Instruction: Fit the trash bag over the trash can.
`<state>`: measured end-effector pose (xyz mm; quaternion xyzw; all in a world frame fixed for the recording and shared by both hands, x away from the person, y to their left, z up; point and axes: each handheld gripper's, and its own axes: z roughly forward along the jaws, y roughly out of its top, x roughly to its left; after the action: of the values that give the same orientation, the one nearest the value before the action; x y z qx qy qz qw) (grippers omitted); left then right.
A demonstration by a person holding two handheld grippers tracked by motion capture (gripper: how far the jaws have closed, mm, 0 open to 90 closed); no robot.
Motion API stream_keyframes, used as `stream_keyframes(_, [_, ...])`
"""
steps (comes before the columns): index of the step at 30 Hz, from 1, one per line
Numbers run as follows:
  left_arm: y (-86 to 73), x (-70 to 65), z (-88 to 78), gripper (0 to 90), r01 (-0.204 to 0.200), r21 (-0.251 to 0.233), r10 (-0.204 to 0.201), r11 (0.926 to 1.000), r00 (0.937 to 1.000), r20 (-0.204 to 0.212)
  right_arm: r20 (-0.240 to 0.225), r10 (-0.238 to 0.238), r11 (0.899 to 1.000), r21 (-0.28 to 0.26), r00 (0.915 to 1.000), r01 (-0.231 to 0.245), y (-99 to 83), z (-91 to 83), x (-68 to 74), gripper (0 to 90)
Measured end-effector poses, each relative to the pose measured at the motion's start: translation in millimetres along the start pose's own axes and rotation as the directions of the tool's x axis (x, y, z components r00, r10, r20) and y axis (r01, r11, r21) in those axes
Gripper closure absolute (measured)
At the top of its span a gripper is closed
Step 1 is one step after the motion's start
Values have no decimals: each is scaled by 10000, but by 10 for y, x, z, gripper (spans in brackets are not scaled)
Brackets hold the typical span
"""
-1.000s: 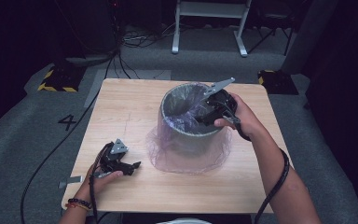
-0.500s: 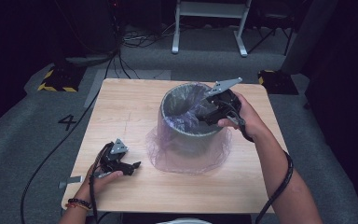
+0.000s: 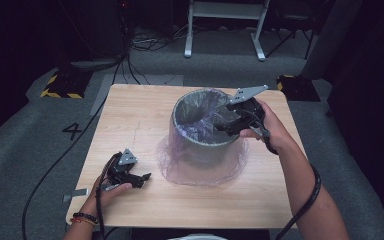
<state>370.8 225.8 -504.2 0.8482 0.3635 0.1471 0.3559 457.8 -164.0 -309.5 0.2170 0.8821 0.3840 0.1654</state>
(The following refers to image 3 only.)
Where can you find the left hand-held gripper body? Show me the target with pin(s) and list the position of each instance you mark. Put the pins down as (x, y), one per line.
(123, 166)

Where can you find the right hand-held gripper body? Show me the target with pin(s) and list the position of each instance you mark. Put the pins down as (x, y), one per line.
(250, 110)

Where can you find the green plastic bucket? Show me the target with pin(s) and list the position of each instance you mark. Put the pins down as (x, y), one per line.
(203, 146)

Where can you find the purple plastic bag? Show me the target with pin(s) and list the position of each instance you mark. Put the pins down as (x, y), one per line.
(200, 173)

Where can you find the person's right hand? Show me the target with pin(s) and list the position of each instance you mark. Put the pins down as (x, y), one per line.
(273, 130)

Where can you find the person's left hand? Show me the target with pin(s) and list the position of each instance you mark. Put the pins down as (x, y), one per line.
(108, 198)

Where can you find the grey metal table clamp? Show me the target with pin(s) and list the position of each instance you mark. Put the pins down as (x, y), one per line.
(78, 193)

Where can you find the yellow black striped base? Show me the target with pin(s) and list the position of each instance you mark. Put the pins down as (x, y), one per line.
(63, 86)
(298, 88)

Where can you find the person's white clothing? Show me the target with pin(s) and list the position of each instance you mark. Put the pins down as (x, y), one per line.
(196, 237)

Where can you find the black tripod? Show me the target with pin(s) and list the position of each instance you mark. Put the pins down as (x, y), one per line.
(291, 33)

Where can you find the white metal stand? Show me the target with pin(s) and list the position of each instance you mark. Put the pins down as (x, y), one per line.
(225, 9)

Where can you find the dark equipment stand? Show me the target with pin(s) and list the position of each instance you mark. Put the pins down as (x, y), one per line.
(93, 40)

